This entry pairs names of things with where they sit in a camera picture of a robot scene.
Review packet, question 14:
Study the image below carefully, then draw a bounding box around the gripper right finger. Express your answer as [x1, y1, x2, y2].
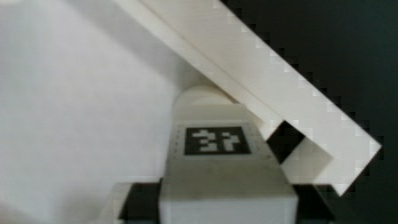
[293, 184, 355, 224]

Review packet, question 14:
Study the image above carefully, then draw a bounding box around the white square tabletop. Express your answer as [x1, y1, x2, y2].
[0, 0, 206, 224]

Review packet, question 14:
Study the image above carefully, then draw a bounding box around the white L-shaped obstacle fence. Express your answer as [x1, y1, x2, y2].
[142, 0, 380, 193]

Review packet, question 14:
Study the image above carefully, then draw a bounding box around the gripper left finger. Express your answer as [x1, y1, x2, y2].
[96, 181, 165, 224]

